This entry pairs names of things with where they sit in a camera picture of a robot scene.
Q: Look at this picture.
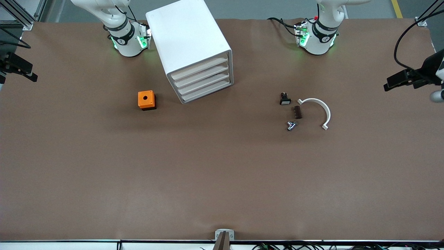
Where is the white drawer cabinet housing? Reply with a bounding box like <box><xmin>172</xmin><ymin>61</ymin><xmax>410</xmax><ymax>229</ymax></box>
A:
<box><xmin>145</xmin><ymin>0</ymin><xmax>233</xmax><ymax>105</ymax></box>

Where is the white semicircular pipe clamp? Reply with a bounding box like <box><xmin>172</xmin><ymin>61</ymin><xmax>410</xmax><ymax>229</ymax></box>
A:
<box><xmin>297</xmin><ymin>98</ymin><xmax>331</xmax><ymax>131</ymax></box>

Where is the brown table cover sheet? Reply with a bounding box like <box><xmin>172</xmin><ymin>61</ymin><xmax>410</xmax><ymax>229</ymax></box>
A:
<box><xmin>0</xmin><ymin>17</ymin><xmax>444</xmax><ymax>242</ymax></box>

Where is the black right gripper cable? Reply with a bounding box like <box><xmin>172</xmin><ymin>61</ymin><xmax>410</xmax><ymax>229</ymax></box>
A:
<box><xmin>0</xmin><ymin>27</ymin><xmax>31</xmax><ymax>49</ymax></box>

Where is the aluminium frame post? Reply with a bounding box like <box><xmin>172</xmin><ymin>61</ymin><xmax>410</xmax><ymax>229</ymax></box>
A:
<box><xmin>416</xmin><ymin>0</ymin><xmax>444</xmax><ymax>27</ymax></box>
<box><xmin>0</xmin><ymin>0</ymin><xmax>47</xmax><ymax>31</ymax></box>

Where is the orange black button enclosure box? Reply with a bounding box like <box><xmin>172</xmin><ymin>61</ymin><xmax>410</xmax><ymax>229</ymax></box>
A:
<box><xmin>138</xmin><ymin>90</ymin><xmax>157</xmax><ymax>111</ymax></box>

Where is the black right arm base cable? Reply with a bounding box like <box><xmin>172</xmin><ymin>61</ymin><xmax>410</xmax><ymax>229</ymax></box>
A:
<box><xmin>114</xmin><ymin>3</ymin><xmax>139</xmax><ymax>24</ymax></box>

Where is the black arm base cable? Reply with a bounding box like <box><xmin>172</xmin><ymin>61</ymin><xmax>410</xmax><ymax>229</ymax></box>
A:
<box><xmin>114</xmin><ymin>3</ymin><xmax>139</xmax><ymax>24</ymax></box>
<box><xmin>267</xmin><ymin>17</ymin><xmax>301</xmax><ymax>37</ymax></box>

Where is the black left arm base cable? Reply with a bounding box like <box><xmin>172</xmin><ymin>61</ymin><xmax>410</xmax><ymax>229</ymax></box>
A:
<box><xmin>267</xmin><ymin>17</ymin><xmax>301</xmax><ymax>37</ymax></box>

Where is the white black table edge rail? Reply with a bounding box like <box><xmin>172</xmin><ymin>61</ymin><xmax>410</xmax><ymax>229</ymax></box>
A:
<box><xmin>0</xmin><ymin>239</ymin><xmax>444</xmax><ymax>250</ymax></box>

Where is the grey metal mounting bracket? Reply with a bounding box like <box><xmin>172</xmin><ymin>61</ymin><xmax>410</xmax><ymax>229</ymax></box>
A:
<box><xmin>215</xmin><ymin>229</ymin><xmax>235</xmax><ymax>241</ymax></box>

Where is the brown grey camera pole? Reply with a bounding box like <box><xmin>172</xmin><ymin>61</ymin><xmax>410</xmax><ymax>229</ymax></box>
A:
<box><xmin>212</xmin><ymin>231</ymin><xmax>230</xmax><ymax>250</ymax></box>

